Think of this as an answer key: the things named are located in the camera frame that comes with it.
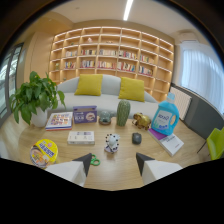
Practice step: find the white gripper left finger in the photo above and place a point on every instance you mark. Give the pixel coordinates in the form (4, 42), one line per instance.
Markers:
(71, 170)

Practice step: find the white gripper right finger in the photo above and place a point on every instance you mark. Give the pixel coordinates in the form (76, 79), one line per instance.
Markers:
(156, 170)

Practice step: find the yellow instant noodle bowl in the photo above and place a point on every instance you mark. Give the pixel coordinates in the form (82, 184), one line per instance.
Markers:
(44, 153)

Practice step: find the white and purple book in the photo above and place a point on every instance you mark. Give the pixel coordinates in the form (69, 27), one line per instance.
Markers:
(168, 141)

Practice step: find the white flat box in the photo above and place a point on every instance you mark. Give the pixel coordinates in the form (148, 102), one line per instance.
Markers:
(81, 137)

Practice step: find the dark grey computer mouse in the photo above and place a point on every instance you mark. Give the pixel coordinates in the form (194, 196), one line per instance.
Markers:
(136, 138)

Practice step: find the colourful picture book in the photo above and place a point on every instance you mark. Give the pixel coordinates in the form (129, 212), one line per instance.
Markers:
(59, 120)

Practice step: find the blue detergent bottle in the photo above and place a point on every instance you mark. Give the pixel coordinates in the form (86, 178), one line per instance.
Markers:
(165, 116)

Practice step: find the purple box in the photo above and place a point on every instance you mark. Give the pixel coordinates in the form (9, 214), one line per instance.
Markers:
(85, 114)

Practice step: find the grey-green round ornament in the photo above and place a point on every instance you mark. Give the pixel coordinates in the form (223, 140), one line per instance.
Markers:
(105, 117)

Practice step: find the green chair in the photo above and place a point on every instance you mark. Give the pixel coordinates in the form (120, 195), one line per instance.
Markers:
(216, 143)

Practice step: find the green cactus vase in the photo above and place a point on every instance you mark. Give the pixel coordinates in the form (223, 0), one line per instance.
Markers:
(123, 112)

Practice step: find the white radiator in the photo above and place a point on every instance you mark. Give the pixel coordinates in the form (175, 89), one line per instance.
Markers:
(181, 101)

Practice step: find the grey sofa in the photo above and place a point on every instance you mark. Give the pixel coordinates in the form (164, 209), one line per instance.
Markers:
(106, 98)

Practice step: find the green potted plant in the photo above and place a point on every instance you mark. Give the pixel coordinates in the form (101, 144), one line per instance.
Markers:
(33, 98)

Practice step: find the yellow cushion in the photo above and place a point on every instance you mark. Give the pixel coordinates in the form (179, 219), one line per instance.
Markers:
(132, 89)
(89, 84)

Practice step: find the white curtain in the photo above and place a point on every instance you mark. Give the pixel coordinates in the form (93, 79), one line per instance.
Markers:
(202, 78)

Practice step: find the wooden bookshelf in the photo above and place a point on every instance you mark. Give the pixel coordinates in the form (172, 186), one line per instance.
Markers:
(113, 56)

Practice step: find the white air conditioner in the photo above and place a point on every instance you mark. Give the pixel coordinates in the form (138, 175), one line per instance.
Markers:
(188, 36)

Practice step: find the ceiling light strip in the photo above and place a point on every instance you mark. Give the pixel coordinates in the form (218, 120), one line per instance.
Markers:
(128, 9)

